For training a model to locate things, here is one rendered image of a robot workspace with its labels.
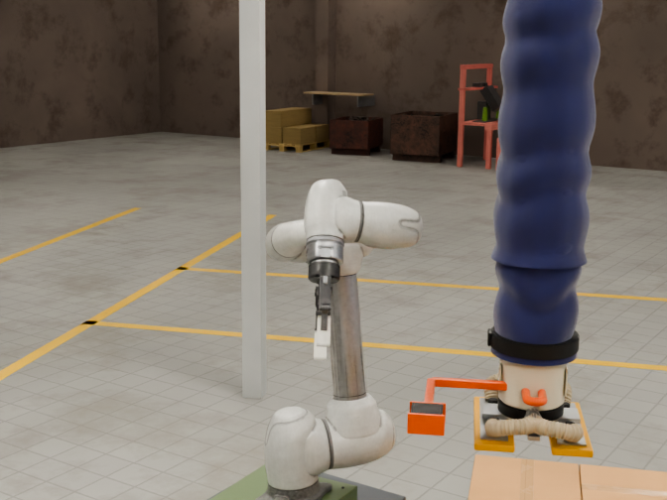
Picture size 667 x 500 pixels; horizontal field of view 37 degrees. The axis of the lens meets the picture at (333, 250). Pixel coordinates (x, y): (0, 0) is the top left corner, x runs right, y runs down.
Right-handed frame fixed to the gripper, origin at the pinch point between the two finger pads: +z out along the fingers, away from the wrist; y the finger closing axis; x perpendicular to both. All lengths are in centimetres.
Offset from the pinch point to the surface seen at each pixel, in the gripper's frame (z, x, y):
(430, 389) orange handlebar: 3.8, 28.7, -22.6
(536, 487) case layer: 14, 87, -143
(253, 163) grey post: -182, -28, -303
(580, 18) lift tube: -74, 56, 28
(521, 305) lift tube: -16, 50, -11
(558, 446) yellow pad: 17, 60, -21
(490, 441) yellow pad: 16, 44, -24
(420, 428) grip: 16.3, 23.7, -6.3
